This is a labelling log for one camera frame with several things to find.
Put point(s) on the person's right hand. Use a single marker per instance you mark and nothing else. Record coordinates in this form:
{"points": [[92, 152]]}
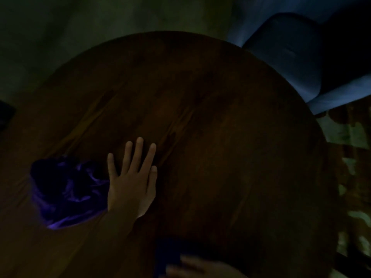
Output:
{"points": [[207, 270]]}

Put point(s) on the person's left hand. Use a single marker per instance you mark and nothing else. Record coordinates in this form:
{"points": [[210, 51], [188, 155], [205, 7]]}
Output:
{"points": [[129, 191]]}

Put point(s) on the person's left middle finger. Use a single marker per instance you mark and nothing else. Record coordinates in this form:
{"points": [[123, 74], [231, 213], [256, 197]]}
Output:
{"points": [[136, 154]]}

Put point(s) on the person's left little finger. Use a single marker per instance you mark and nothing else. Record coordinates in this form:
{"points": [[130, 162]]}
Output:
{"points": [[112, 166]]}

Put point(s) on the person's left thumb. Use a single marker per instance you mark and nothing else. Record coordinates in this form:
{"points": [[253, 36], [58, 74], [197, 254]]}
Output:
{"points": [[152, 183]]}

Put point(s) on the person's right fingers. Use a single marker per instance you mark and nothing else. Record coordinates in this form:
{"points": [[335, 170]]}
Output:
{"points": [[182, 267]]}

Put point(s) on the person's left forearm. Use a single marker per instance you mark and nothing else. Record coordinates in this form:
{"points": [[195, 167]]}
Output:
{"points": [[100, 243]]}

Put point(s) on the dark blue cloth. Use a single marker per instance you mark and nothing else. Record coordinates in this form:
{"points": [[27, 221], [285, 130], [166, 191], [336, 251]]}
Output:
{"points": [[169, 256]]}

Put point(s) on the purple satin cloth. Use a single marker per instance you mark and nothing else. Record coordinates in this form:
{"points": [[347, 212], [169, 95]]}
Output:
{"points": [[68, 189]]}

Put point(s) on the blue upholstered armchair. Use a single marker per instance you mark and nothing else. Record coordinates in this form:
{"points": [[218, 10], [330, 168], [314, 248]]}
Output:
{"points": [[292, 52]]}

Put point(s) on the patterned floor rug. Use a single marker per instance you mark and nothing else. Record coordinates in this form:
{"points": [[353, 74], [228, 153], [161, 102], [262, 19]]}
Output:
{"points": [[352, 170]]}

